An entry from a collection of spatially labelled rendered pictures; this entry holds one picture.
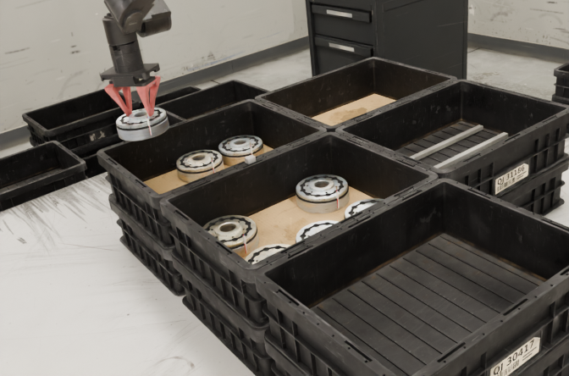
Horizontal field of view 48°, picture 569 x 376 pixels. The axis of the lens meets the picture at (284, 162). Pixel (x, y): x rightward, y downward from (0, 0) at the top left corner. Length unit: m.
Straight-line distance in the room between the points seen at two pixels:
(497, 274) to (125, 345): 0.65
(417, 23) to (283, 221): 1.82
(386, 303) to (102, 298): 0.60
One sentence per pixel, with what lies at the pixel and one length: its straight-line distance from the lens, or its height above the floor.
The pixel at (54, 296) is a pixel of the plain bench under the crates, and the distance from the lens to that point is 1.40.
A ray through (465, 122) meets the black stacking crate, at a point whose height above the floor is 0.83.
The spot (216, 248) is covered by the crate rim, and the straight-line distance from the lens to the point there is 0.99.
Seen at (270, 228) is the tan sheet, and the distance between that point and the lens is 1.20.
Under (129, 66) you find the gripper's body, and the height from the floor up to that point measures 1.11.
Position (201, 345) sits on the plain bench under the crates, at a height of 0.70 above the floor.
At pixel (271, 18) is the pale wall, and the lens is 5.04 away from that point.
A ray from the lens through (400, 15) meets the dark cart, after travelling 2.82.
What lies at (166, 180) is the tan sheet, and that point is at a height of 0.83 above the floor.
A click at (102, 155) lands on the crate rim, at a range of 1.39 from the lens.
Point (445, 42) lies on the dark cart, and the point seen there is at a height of 0.59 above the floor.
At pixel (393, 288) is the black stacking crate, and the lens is 1.04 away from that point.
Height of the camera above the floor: 1.46
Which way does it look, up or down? 26 degrees down
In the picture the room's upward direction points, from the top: 7 degrees counter-clockwise
